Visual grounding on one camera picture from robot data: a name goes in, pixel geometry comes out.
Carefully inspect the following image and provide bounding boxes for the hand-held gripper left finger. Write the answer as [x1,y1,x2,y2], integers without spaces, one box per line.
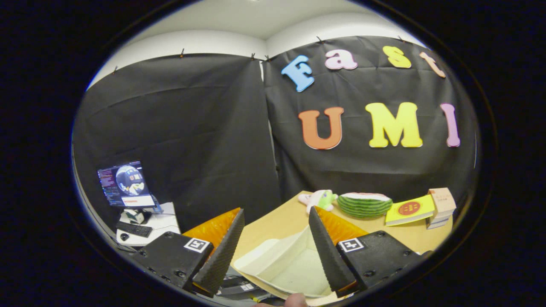
[131,207,245,298]

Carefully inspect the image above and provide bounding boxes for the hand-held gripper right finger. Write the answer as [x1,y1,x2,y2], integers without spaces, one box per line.
[308,206,432,298]

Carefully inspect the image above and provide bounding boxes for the translucent white storage box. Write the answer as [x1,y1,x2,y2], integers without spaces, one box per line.
[232,225,342,299]

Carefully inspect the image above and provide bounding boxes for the pink green plush toy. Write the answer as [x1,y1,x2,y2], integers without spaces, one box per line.
[298,190,338,214]

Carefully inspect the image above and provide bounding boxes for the watermelon slice plush toy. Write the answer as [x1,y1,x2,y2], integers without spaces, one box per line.
[337,192,393,219]

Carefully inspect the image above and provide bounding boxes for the white side desk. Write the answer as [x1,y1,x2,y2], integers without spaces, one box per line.
[116,202,182,248]

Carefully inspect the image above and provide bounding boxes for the black keyboard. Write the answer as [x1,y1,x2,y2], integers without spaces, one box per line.
[116,221,153,238]

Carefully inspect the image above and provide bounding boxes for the yellow book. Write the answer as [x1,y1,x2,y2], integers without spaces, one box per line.
[385,194,436,226]

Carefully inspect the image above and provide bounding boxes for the small white desk device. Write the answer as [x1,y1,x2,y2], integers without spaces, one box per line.
[125,209,152,225]

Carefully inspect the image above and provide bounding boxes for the beige book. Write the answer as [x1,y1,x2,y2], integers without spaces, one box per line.
[428,188,457,218]

